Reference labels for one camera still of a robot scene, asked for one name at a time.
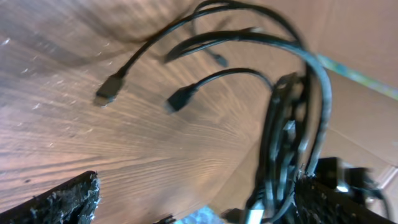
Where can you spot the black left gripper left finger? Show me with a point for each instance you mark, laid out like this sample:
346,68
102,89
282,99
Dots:
72,202

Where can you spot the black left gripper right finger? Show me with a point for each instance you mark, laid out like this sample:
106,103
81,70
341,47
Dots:
316,203

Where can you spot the blue green patterned strip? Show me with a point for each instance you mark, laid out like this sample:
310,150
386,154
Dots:
358,77

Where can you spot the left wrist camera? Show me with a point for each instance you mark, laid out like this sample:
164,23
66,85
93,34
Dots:
354,182

